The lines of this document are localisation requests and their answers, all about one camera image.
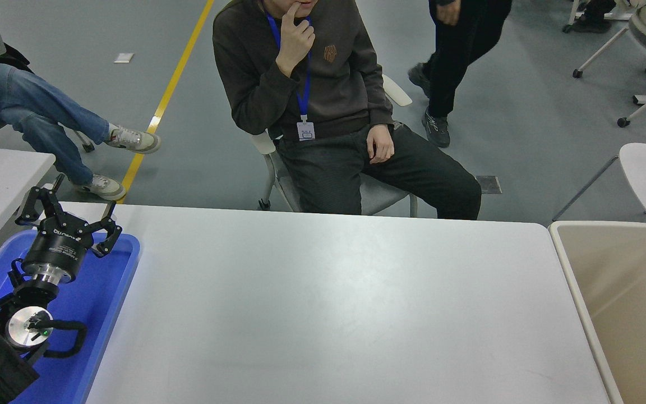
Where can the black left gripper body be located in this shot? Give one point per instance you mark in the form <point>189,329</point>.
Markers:
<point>56,244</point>

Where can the person's right hand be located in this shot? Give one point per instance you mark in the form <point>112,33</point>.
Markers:
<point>295,42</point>

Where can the person's left hand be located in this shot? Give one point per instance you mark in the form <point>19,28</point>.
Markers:
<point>381,145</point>

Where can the person's hand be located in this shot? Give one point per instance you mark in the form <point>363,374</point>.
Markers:
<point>449,11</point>

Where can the large pale bin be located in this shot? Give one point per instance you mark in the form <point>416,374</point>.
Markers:
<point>614,314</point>

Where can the blue plastic tray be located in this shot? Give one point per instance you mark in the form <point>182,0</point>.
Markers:
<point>93,314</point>

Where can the person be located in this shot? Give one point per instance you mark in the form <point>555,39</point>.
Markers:
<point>250,73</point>
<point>31,106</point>
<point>457,56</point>

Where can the white paper scrap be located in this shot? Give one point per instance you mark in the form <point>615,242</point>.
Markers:
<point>124,58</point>

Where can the metal floor plate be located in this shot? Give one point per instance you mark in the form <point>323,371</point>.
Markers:
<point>490,184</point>

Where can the white and grey office chair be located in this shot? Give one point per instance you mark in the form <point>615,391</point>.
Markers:
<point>379,196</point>

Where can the white-legged office chair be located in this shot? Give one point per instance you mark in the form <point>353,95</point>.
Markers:
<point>572,11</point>

